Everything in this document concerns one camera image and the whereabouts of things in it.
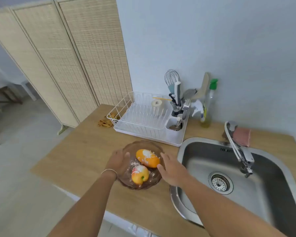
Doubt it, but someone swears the red yellow apple fruit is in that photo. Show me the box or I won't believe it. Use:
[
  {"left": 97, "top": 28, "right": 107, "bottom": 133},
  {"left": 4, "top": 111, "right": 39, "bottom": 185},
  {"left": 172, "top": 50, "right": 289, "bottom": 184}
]
[{"left": 131, "top": 165, "right": 150, "bottom": 185}]

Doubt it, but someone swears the person's left forearm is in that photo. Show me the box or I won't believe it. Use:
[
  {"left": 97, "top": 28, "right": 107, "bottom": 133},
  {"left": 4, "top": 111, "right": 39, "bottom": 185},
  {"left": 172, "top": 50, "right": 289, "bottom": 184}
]
[{"left": 47, "top": 170, "right": 118, "bottom": 237}]

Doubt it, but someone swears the white plastic cutlery holder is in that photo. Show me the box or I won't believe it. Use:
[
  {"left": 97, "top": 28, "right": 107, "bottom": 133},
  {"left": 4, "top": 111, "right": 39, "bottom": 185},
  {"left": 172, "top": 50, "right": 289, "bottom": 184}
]
[{"left": 165, "top": 117, "right": 185, "bottom": 144}]

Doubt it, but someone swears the orange mango fruit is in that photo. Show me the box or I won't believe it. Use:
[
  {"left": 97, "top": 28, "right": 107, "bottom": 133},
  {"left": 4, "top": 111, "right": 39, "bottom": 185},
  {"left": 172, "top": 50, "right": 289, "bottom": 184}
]
[{"left": 136, "top": 149, "right": 161, "bottom": 169}]

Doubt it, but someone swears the thin wrist bracelet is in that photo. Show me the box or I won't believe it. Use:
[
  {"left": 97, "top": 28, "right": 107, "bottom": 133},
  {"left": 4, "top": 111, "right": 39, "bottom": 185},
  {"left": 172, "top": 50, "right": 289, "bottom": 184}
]
[{"left": 100, "top": 169, "right": 118, "bottom": 180}]

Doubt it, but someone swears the white spray bottle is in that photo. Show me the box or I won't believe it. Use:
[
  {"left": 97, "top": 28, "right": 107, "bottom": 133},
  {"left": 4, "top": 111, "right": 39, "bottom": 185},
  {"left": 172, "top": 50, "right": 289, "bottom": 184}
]
[{"left": 190, "top": 99, "right": 204, "bottom": 118}]

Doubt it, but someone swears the metal spoon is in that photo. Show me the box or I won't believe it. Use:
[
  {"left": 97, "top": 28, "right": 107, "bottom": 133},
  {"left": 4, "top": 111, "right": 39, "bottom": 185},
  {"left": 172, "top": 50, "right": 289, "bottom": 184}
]
[{"left": 168, "top": 113, "right": 184, "bottom": 132}]

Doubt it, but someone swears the pink sponge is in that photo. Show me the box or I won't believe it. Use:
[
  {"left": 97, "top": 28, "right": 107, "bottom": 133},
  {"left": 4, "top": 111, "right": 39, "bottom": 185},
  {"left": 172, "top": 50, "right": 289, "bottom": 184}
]
[{"left": 233, "top": 127, "right": 252, "bottom": 147}]

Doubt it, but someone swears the green capped dish soap bottle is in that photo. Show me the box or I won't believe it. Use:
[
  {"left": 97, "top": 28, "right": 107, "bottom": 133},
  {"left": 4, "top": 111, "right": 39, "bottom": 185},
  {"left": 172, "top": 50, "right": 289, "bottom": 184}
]
[{"left": 200, "top": 78, "right": 218, "bottom": 128}]

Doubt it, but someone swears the metal sink strainer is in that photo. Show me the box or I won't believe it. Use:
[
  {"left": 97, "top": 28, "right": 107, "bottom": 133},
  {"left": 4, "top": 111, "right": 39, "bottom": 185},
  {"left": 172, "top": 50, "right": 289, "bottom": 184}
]
[{"left": 208, "top": 171, "right": 234, "bottom": 195}]

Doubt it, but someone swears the beige spatula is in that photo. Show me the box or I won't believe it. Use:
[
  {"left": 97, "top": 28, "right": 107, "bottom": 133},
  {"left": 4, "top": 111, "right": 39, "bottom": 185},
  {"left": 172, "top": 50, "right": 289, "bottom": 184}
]
[{"left": 192, "top": 72, "right": 211, "bottom": 100}]

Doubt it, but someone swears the grey metal ladle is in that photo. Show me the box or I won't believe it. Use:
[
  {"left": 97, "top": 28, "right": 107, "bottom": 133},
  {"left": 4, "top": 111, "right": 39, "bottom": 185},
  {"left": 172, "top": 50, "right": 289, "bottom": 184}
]
[{"left": 182, "top": 88, "right": 198, "bottom": 101}]

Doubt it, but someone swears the person's right forearm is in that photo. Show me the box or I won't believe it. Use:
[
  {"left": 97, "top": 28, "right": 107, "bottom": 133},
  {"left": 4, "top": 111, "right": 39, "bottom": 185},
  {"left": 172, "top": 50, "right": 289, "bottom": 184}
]
[{"left": 179, "top": 177, "right": 286, "bottom": 237}]

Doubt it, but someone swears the stainless steel sink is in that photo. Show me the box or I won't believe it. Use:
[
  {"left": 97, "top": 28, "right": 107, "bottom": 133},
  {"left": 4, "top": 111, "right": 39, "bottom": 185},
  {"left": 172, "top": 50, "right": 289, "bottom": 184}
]
[{"left": 169, "top": 137, "right": 296, "bottom": 237}]

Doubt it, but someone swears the woven rattan folding screen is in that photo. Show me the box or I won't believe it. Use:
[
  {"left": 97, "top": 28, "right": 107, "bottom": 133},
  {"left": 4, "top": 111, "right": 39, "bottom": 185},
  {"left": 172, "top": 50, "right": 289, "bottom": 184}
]
[{"left": 0, "top": 0, "right": 133, "bottom": 135}]

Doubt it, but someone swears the white dish rack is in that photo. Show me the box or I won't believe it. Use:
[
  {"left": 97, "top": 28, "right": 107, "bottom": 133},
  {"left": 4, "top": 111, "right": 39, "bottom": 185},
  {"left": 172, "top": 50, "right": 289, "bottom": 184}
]
[{"left": 106, "top": 91, "right": 190, "bottom": 147}]

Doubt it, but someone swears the person's left hand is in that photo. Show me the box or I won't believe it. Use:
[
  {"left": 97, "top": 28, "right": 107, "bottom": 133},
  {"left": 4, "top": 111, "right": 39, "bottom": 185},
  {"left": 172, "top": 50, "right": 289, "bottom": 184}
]
[{"left": 104, "top": 148, "right": 131, "bottom": 180}]

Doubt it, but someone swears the white grey handled utensil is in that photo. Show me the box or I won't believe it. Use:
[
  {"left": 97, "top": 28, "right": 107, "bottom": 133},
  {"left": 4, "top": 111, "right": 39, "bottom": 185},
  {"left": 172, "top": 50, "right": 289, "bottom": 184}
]
[{"left": 174, "top": 81, "right": 182, "bottom": 106}]

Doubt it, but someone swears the person's right hand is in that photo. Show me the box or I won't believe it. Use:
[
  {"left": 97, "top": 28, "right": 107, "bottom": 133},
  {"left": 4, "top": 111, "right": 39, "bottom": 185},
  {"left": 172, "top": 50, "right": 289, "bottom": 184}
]
[{"left": 157, "top": 152, "right": 192, "bottom": 187}]

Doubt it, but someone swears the chrome faucet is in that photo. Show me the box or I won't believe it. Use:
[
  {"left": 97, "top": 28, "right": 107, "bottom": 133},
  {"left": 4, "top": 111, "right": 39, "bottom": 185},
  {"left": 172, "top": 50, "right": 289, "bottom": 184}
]
[{"left": 222, "top": 120, "right": 255, "bottom": 178}]

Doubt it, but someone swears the metal fork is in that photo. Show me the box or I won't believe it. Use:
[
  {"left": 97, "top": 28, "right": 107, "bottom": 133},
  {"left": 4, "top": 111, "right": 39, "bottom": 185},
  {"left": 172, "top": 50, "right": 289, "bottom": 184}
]
[{"left": 181, "top": 98, "right": 191, "bottom": 120}]

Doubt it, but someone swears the yellow cloth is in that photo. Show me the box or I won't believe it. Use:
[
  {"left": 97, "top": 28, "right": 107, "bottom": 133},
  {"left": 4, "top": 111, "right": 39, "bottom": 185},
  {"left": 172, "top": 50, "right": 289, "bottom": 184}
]
[{"left": 97, "top": 113, "right": 121, "bottom": 128}]

